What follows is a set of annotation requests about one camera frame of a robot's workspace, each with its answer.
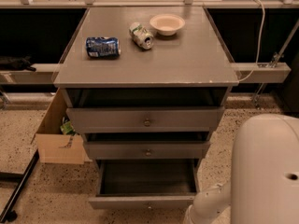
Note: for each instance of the grey bottom drawer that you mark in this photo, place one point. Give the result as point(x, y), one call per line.
point(146, 184)

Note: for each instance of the grey drawer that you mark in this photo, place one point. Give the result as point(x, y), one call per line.
point(146, 184)
point(144, 120)
point(145, 150)

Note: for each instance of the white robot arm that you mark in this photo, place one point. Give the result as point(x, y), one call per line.
point(264, 184)

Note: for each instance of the grey top drawer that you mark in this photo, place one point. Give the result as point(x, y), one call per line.
point(144, 120)

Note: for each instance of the grey drawer cabinet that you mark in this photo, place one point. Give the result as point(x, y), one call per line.
point(186, 70)

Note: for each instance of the grey middle drawer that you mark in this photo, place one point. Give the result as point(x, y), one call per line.
point(145, 150)

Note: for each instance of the green white soda can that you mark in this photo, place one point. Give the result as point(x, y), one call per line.
point(141, 35)

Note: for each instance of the blue crushed soda can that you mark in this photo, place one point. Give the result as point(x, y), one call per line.
point(102, 47)

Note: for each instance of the white paper bowl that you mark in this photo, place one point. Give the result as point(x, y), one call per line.
point(167, 24)

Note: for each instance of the green packet in box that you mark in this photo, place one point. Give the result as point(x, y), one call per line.
point(67, 127)

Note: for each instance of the cardboard box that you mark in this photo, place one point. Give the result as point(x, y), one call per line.
point(54, 146)

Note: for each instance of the diagonal metal strut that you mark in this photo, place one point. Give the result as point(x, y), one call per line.
point(273, 63)

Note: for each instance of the black object on ledge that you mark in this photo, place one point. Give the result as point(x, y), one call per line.
point(8, 63)

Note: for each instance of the metal frame rail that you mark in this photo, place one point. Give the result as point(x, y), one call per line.
point(246, 72)

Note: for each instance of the black floor rail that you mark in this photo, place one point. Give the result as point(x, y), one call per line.
point(19, 180)

